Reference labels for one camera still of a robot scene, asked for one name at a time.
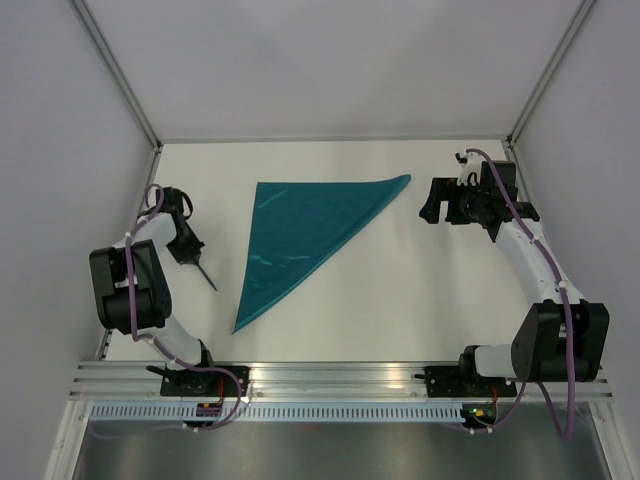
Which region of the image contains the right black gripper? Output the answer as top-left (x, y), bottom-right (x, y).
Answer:
top-left (419, 177), bottom-right (488, 225)

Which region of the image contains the dark blue utensil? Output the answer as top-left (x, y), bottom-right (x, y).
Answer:
top-left (195, 262), bottom-right (218, 292)

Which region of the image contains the teal cloth napkin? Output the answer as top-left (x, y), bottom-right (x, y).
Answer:
top-left (233, 174), bottom-right (411, 332)

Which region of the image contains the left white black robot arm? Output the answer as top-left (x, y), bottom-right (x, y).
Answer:
top-left (89, 184), bottom-right (218, 396)

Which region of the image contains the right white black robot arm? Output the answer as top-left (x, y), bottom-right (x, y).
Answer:
top-left (419, 152), bottom-right (610, 395)

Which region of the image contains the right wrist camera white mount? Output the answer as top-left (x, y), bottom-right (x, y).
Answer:
top-left (455, 152), bottom-right (484, 186)

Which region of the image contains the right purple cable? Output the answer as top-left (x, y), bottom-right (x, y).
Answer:
top-left (462, 148), bottom-right (576, 441)

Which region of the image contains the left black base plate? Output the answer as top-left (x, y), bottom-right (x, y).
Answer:
top-left (160, 366), bottom-right (250, 398)

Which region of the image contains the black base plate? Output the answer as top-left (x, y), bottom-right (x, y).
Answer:
top-left (160, 366), bottom-right (250, 398)
top-left (413, 365), bottom-right (517, 399)

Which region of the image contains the aluminium mounting rail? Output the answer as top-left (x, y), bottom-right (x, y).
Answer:
top-left (69, 360), bottom-right (616, 401)

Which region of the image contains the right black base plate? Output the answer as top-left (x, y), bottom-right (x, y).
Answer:
top-left (413, 365), bottom-right (517, 399)

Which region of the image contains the white slotted cable duct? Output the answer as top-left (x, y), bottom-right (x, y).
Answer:
top-left (89, 401), bottom-right (463, 424)

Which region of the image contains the left aluminium frame post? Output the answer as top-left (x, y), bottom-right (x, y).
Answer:
top-left (69, 0), bottom-right (164, 151)

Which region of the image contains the aluminium frame post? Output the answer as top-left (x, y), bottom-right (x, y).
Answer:
top-left (69, 0), bottom-right (164, 151)
top-left (505, 0), bottom-right (599, 149)

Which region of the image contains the right aluminium frame post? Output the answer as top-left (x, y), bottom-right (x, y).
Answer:
top-left (505, 0), bottom-right (599, 149)

